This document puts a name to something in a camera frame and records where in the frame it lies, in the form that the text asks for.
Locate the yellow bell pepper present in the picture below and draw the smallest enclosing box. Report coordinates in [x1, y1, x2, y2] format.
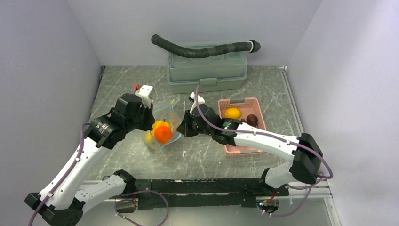
[152, 121, 171, 131]

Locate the clear zip top bag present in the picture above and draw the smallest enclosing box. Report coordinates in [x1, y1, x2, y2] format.
[142, 99, 182, 152]

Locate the orange fruit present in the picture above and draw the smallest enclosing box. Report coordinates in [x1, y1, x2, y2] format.
[153, 126, 173, 144]

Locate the yellow mango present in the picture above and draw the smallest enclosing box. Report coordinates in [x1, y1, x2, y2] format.
[224, 107, 242, 120]

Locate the yellow lemon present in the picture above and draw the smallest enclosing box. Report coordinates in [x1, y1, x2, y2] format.
[144, 131, 155, 145]

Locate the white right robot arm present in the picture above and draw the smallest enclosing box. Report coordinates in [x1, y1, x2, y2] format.
[176, 104, 324, 195]

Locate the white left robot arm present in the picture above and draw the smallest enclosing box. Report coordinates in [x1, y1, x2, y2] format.
[25, 91, 155, 226]

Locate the pink perforated plastic basket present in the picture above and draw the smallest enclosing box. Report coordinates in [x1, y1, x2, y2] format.
[217, 97, 269, 158]

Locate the dark red plum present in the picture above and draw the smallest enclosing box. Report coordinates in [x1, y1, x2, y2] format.
[246, 114, 259, 127]

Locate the green plastic storage box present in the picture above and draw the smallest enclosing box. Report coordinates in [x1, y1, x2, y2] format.
[167, 52, 247, 94]

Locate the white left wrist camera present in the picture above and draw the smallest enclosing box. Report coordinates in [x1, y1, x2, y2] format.
[132, 84, 154, 107]

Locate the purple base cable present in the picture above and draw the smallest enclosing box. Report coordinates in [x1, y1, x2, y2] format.
[114, 190, 170, 226]

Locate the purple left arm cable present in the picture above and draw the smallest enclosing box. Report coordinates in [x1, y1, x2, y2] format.
[27, 123, 91, 226]

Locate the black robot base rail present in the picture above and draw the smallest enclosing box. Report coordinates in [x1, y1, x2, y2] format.
[116, 178, 289, 210]

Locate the black corrugated hose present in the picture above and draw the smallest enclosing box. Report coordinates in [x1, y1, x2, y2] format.
[151, 34, 261, 59]

